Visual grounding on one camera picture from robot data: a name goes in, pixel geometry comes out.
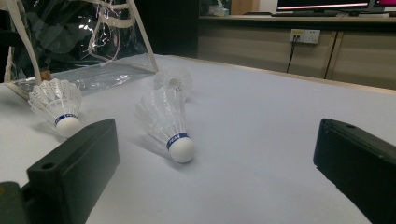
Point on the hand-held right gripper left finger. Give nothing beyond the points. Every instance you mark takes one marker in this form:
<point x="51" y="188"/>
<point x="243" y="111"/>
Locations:
<point x="77" y="168"/>

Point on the wooden panel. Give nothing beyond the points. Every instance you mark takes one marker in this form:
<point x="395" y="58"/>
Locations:
<point x="244" y="6"/>

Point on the monitor with pink screen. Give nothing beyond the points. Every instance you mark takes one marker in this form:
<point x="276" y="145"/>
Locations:
<point x="387" y="2"/>

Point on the clear plastic bag beige trim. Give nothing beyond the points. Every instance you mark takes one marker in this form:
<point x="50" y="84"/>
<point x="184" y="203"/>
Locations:
<point x="93" y="74"/>

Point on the black keyboard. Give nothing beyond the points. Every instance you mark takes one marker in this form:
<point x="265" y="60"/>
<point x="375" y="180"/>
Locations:
<point x="305" y="13"/>

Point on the wide black monitor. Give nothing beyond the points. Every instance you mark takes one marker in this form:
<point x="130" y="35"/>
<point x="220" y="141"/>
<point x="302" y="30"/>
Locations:
<point x="323" y="3"/>

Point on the white feather shuttlecock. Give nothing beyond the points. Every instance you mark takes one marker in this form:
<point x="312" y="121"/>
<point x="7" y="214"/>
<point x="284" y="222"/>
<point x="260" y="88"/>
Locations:
<point x="67" y="126"/>
<point x="172" y="82"/>
<point x="180" y="149"/>

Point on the white table mat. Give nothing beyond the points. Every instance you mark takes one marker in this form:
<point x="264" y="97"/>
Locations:
<point x="249" y="140"/>

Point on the white wall socket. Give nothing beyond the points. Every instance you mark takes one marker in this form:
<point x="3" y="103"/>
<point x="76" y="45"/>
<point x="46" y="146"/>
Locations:
<point x="308" y="36"/>

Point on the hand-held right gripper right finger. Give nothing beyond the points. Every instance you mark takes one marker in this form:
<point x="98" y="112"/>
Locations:
<point x="358" y="161"/>

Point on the beige wooden cabinet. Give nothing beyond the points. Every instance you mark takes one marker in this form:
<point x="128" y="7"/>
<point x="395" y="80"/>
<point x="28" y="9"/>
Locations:
<point x="249" y="53"/>

